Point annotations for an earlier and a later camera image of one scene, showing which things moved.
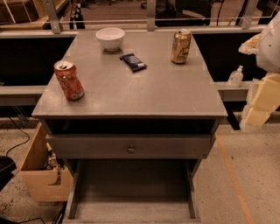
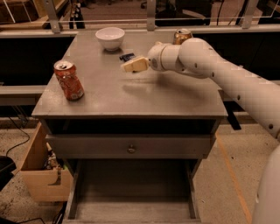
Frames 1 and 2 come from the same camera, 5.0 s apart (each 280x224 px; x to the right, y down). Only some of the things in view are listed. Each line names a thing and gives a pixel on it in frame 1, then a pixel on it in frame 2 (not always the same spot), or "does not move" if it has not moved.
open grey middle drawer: (132, 192) does not move
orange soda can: (70, 80) does not move
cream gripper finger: (255, 116) to (139, 64)
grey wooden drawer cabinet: (135, 113) does not move
